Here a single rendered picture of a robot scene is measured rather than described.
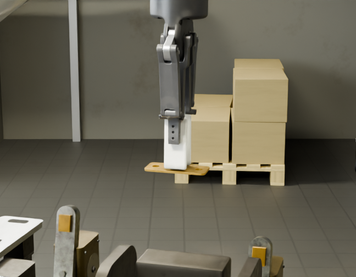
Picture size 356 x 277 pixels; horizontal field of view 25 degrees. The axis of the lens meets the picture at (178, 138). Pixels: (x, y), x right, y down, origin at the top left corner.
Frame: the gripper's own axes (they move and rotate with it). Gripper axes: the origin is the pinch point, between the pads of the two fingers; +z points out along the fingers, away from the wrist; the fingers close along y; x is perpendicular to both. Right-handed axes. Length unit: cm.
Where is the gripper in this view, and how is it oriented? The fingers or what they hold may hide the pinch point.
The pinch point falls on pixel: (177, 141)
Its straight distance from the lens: 107.4
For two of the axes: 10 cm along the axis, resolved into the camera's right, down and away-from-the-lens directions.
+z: -0.1, 9.7, 2.3
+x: -9.7, -0.6, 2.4
